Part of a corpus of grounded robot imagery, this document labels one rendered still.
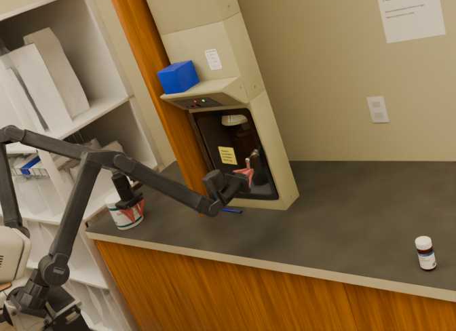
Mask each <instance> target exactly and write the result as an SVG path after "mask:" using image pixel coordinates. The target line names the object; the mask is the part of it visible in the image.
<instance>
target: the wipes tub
mask: <svg viewBox="0 0 456 331"><path fill-rule="evenodd" d="M119 200H121V199H120V197H119V194H118V192H117V191H116V192H114V193H112V194H110V195H109V196H108V197H107V198H106V199H105V203H106V205H107V207H108V209H109V211H110V213H111V215H112V217H113V219H114V221H115V224H116V225H117V227H118V229H121V230H126V229H130V228H132V227H135V226H136V225H138V224H139V223H140V222H141V221H142V220H143V216H140V214H139V213H138V212H137V211H136V209H135V207H134V206H133V207H132V209H133V213H134V218H135V222H132V221H131V220H130V219H129V218H128V217H127V216H125V215H124V214H122V213H121V212H120V211H119V210H118V208H116V207H115V204H116V203H117V202H118V201H119Z"/></svg>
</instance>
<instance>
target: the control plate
mask: <svg viewBox="0 0 456 331"><path fill-rule="evenodd" d="M202 100H205V101H202ZM194 101H197V102H194ZM173 102H175V103H177V104H179V105H181V106H183V107H185V108H186V109H196V108H204V107H212V106H224V105H222V104H220V103H218V102H217V101H215V100H213V99H211V98H209V97H207V98H196V99H188V100H177V101H173ZM212 103H213V104H214V105H212ZM196 104H199V105H201V106H197V105H196ZM203 104H205V105H204V106H203ZM207 104H209V105H207ZM191 105H193V106H194V107H191ZM186 106H188V107H186Z"/></svg>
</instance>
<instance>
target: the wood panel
mask: <svg viewBox="0 0 456 331"><path fill-rule="evenodd" d="M111 2H112V4H113V7H114V9H115V11H116V14H117V17H118V18H119V21H120V24H121V26H122V29H123V31H124V33H125V36H126V38H127V40H128V43H129V45H130V48H131V50H132V53H133V55H134V58H135V60H136V63H137V65H138V67H139V70H140V72H141V75H142V78H143V79H144V82H145V85H146V87H147V89H148V91H149V94H150V97H151V99H152V101H153V104H154V106H155V109H156V111H157V114H158V116H159V119H160V121H161V124H162V125H163V128H164V131H165V133H166V136H167V137H168V140H169V143H170V146H171V147H172V150H173V152H174V155H175V157H176V160H177V162H178V165H179V167H180V170H181V172H182V174H183V177H184V179H185V182H186V183H187V186H188V188H189V189H191V190H193V191H195V192H197V193H199V194H201V195H203V196H205V197H209V196H208V194H207V192H206V188H205V186H204V184H203V181H202V179H203V178H204V177H205V176H206V175H207V174H208V173H209V172H210V171H209V169H208V166H207V164H206V160H205V159H204V156H203V153H202V150H201V148H200V145H199V143H198V141H197V138H196V135H195V132H194V131H193V127H192V125H191V122H190V120H189V117H188V114H189V113H190V112H189V110H182V109H180V108H178V107H177V106H174V105H173V104H170V103H169V102H166V101H165V100H162V99H161V98H160V97H161V95H163V94H165V92H164V89H163V87H162V85H161V82H160V80H159V77H158V75H157V73H158V72H159V71H161V70H163V69H164V68H166V67H168V66H170V65H171V63H170V60H169V57H168V55H167V53H166V50H165V47H164V45H163V42H162V39H161V37H160V36H161V35H159V32H158V29H157V27H156V24H155V21H154V19H153V16H152V14H151V10H150V9H149V6H148V3H147V0H111Z"/></svg>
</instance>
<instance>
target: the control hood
mask: <svg viewBox="0 0 456 331"><path fill-rule="evenodd" d="M207 97H209V98H211V99H213V100H215V101H217V102H218V103H220V104H222V105H224V106H233V105H241V104H247V103H248V102H249V100H248V97H247V94H246V90H245V88H244V84H243V82H242V78H241V77H230V78H225V79H216V80H210V81H201V82H199V83H198V84H196V85H195V86H193V87H191V88H190V89H188V90H187V91H186V92H183V93H177V94H167V95H166V94H163V95H161V97H160V98H161V99H162V100H165V101H166V102H169V103H170V104H173V105H174V106H177V107H178V108H180V109H182V110H188V109H186V108H185V107H183V106H181V105H179V104H177V103H175V102H173V101H177V100H188V99H196V98H207Z"/></svg>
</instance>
